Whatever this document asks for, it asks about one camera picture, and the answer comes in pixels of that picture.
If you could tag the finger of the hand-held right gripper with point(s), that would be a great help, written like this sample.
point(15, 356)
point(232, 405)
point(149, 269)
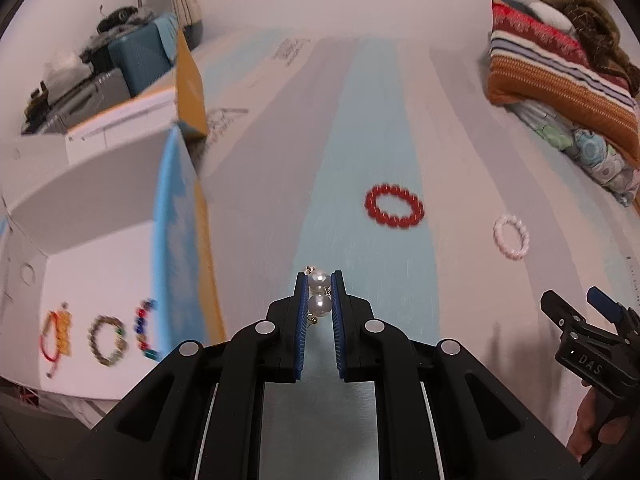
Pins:
point(606, 304)
point(561, 310)

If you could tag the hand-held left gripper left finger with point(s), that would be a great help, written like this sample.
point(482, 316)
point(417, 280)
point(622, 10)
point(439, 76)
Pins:
point(300, 330)

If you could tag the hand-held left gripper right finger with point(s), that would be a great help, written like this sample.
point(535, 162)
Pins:
point(338, 330)

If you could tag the pair of pearl earrings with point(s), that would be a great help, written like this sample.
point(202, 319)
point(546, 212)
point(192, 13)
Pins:
point(318, 305)

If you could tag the sky print cardboard box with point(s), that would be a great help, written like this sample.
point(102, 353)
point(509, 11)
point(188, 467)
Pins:
point(100, 210)

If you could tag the person's right hand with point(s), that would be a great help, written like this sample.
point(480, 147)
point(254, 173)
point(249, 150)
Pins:
point(580, 430)

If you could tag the floral quilt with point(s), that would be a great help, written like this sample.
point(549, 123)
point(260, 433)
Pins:
point(595, 155)

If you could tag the brown fuzzy blanket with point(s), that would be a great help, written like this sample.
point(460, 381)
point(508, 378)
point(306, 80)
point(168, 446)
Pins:
point(595, 25)

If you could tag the white pillow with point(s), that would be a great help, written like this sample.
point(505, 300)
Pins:
point(550, 15)

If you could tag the beige ribbed cloth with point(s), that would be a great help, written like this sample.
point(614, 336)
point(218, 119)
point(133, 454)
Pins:
point(186, 10)

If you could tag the white plastic bag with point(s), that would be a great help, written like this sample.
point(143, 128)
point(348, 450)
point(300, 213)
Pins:
point(62, 65)

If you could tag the black object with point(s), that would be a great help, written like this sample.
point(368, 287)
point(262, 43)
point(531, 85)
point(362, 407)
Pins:
point(117, 17)

